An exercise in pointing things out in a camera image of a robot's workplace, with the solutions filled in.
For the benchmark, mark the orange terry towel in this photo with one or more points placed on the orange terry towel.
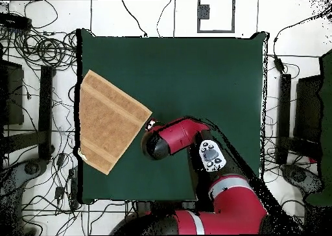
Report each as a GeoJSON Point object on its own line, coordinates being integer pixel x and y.
{"type": "Point", "coordinates": [109, 122]}

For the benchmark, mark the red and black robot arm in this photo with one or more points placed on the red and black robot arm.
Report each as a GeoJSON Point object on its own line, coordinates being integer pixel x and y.
{"type": "Point", "coordinates": [207, 181]}

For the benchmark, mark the dark green table cloth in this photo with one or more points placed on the dark green table cloth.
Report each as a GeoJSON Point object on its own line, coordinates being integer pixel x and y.
{"type": "Point", "coordinates": [207, 77]}

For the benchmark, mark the black power adapter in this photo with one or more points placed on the black power adapter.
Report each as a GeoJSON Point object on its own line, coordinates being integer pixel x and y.
{"type": "Point", "coordinates": [61, 159]}
{"type": "Point", "coordinates": [278, 64]}
{"type": "Point", "coordinates": [59, 192]}

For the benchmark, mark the black power strip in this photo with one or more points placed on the black power strip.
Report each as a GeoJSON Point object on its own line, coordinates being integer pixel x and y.
{"type": "Point", "coordinates": [74, 189]}
{"type": "Point", "coordinates": [15, 22]}

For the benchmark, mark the black stand bar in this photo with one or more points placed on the black stand bar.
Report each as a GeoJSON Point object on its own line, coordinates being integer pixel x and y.
{"type": "Point", "coordinates": [284, 116]}
{"type": "Point", "coordinates": [45, 111]}

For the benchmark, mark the dark grey block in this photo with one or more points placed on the dark grey block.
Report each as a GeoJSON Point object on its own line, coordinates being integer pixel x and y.
{"type": "Point", "coordinates": [205, 13]}

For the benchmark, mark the black furniture panel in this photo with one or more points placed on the black furniture panel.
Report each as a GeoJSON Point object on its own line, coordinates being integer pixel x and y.
{"type": "Point", "coordinates": [13, 96]}
{"type": "Point", "coordinates": [308, 109]}

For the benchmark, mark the green hanging cloth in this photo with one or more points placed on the green hanging cloth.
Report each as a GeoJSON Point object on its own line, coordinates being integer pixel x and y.
{"type": "Point", "coordinates": [326, 116]}

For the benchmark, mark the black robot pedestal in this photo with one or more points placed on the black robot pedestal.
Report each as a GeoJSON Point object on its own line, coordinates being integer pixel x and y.
{"type": "Point", "coordinates": [160, 206]}

